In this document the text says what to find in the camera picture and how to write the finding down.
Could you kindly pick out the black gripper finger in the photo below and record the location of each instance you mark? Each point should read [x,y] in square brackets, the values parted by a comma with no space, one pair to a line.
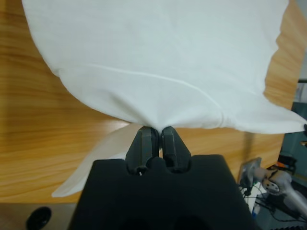
[175,151]
[142,148]

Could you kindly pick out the white t-shirt with small print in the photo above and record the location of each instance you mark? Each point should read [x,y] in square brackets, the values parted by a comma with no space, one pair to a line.
[156,60]

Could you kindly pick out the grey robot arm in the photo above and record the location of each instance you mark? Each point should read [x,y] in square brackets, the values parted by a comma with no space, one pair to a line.
[275,182]

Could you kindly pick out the grey base plate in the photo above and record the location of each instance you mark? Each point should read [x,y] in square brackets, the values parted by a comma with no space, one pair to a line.
[249,169]

